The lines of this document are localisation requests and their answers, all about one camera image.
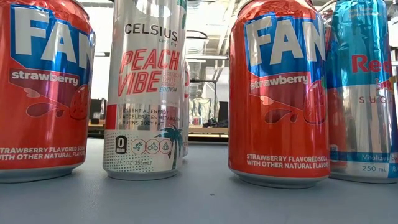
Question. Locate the silver ventilation duct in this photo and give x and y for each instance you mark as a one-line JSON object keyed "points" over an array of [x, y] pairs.
{"points": [[196, 42]]}

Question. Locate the black monitor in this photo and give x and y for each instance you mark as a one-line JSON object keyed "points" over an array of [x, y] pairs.
{"points": [[223, 112]]}

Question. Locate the blue silver Red Bull can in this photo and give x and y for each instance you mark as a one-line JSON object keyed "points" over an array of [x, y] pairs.
{"points": [[363, 109]]}

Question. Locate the clear plastic bags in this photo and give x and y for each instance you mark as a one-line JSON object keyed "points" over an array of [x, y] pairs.
{"points": [[202, 107]]}

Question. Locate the black metal table frame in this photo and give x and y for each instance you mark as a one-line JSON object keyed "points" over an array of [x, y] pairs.
{"points": [[208, 140]]}

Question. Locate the red white can pack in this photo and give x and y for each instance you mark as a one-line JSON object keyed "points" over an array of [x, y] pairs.
{"points": [[197, 121]]}

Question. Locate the red Fanta strawberry can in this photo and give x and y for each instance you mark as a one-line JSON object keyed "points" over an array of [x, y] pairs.
{"points": [[280, 140], [46, 124]]}

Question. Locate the white Celsius Peach Vibe can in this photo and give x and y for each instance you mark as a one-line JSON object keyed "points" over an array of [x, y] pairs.
{"points": [[143, 93]]}

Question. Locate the wooden shelf with black frame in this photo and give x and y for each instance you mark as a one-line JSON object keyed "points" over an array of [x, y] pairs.
{"points": [[208, 130]]}

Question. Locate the dark cabinet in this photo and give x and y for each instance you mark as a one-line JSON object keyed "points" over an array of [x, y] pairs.
{"points": [[97, 110]]}

